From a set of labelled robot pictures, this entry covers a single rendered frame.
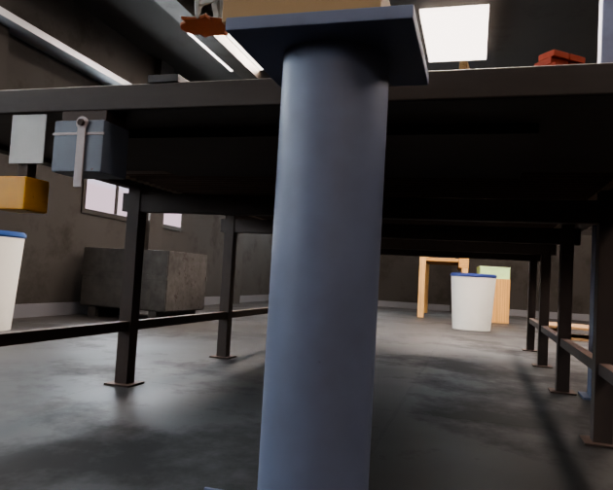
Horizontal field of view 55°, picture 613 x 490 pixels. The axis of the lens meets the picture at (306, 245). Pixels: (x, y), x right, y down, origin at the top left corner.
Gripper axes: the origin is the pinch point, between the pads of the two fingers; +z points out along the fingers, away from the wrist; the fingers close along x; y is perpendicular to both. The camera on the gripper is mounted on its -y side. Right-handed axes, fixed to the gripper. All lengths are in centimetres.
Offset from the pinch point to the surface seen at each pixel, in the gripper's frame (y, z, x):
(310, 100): 52, 35, -51
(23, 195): -27, 51, -25
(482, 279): 40, 52, 565
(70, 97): -19.3, 26.7, -22.7
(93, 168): -9, 43, -24
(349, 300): 61, 63, -48
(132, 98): -2.6, 26.4, -21.7
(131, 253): -73, 63, 80
